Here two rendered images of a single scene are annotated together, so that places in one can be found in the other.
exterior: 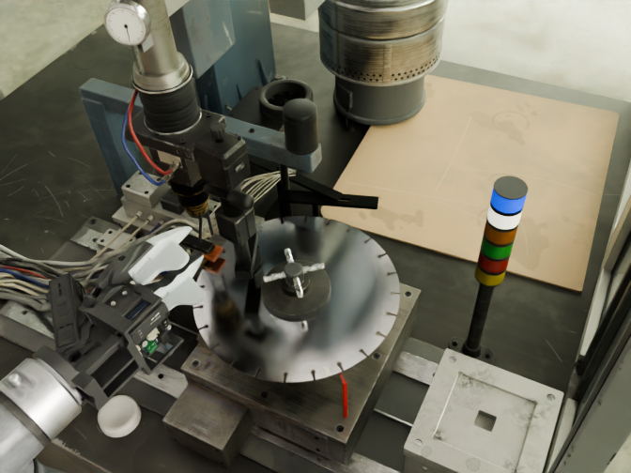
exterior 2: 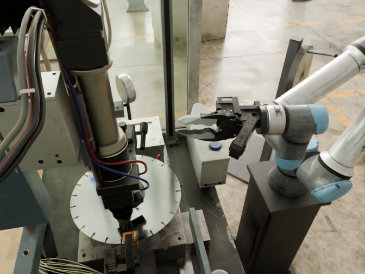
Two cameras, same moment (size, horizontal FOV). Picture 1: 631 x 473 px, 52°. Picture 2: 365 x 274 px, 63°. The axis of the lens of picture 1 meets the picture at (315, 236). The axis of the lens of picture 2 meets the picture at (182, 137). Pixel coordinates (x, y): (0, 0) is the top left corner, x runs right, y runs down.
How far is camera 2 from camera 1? 1.05 m
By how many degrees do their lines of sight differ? 81
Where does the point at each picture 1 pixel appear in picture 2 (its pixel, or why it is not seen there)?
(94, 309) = (238, 112)
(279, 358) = (164, 178)
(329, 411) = not seen: hidden behind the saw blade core
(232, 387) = (178, 216)
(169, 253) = (197, 110)
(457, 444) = (152, 135)
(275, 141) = (33, 231)
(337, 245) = (88, 193)
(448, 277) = (54, 201)
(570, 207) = not seen: outside the picture
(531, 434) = (136, 122)
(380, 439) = not seen: hidden behind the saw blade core
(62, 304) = (244, 131)
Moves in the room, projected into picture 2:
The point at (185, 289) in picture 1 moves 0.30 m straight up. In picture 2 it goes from (196, 127) to (201, 5)
